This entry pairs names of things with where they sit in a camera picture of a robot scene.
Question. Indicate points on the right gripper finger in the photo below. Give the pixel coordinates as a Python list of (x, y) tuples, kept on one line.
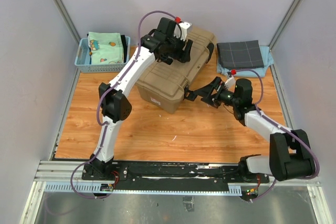
[(212, 101), (207, 90)]

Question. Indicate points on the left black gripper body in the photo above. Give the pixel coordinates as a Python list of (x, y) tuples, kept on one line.
[(176, 47)]

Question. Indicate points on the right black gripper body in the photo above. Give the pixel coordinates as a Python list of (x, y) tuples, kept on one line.
[(224, 96)]

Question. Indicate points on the tan plastic tool box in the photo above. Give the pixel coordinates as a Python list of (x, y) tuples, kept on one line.
[(165, 85)]

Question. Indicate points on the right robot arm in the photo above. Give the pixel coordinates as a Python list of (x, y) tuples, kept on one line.
[(289, 156)]

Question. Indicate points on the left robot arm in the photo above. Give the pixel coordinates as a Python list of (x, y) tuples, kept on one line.
[(166, 43)]

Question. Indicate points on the dark grey checked cloth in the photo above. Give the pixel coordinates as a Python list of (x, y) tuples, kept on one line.
[(240, 55)]

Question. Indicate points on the black item in basket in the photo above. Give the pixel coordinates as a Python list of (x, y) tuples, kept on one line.
[(124, 41)]

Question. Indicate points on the light blue folded cloth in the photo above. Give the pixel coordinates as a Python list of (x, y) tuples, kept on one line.
[(267, 60)]

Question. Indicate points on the green cartoon print cloth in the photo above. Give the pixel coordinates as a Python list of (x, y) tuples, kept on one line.
[(106, 48)]

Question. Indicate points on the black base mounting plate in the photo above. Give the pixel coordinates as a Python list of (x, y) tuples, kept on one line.
[(147, 175)]

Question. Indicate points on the blue plastic basket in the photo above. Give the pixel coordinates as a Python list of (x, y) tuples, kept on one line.
[(83, 59)]

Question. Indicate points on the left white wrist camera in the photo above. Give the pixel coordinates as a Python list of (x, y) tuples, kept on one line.
[(181, 29)]

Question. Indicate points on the blue slotted cable duct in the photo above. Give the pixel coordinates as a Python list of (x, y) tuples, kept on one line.
[(99, 188)]

